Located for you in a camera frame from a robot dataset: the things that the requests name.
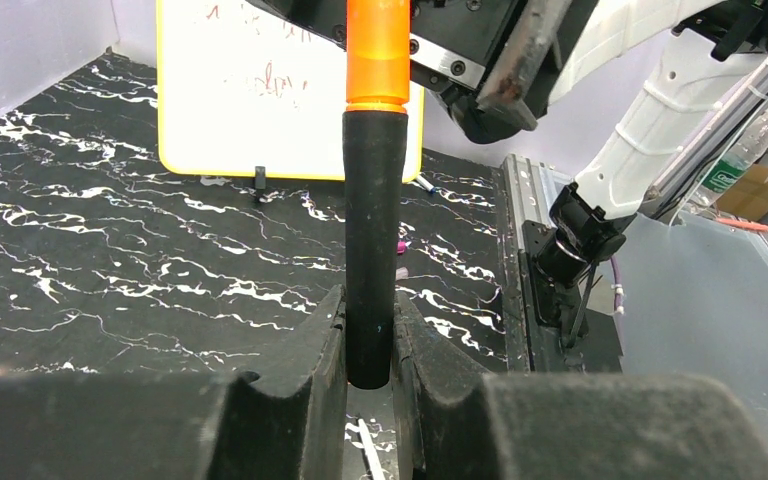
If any light pink pen cap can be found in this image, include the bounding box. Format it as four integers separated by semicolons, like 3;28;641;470
395;267;409;281

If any plastic bottle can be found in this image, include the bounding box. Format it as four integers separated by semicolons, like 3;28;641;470
688;107;768;211

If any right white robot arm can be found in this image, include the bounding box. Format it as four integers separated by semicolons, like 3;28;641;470
260;1;768;351

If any black orange-tipped marker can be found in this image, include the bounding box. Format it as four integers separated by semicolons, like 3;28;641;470
343;110;408;390

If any aluminium frame rail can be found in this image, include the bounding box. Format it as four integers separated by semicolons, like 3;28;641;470
639;58;768;219

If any cardboard box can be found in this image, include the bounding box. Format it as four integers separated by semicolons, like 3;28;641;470
716;164;768;221

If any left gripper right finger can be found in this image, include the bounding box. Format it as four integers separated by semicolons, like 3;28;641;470
391;294;768;479

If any orange marker cap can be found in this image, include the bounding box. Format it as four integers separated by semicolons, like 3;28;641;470
346;0;411;114

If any white pen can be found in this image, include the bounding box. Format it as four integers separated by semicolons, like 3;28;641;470
357;417;387;480

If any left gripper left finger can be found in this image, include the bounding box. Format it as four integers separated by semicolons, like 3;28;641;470
0;287;347;479

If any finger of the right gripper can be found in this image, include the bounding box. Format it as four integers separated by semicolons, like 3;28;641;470
476;0;571;130

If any yellow-framed whiteboard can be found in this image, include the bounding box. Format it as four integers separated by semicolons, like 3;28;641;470
156;1;424;182

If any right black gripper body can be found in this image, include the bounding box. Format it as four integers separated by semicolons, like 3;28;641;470
244;0;597;145

